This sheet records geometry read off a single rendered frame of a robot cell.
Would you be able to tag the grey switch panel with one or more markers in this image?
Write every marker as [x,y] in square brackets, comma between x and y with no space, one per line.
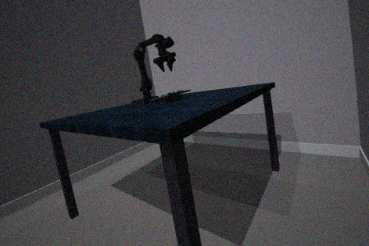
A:
[167,97]

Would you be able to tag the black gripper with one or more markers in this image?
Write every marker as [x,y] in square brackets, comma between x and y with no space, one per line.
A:
[159,60]

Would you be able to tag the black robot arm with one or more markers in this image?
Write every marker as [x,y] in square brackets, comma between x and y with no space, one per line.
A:
[164,43]

